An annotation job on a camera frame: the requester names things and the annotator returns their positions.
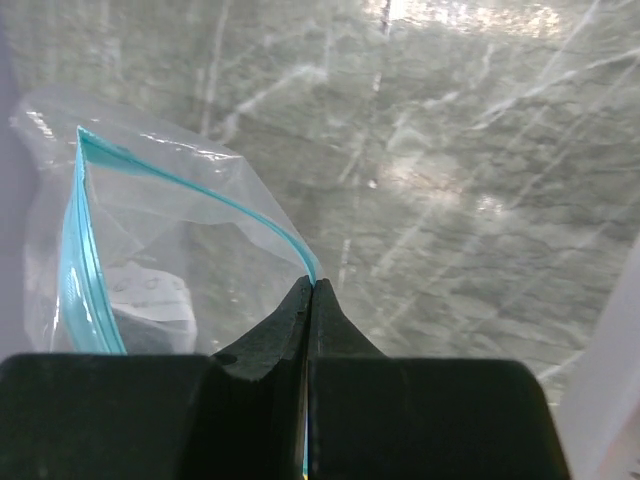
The white plastic basket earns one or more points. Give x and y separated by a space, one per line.
598 418

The clear zip top bag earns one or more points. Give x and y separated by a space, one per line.
144 237

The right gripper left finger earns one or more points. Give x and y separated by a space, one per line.
237 414

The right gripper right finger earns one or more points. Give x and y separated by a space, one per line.
372 416

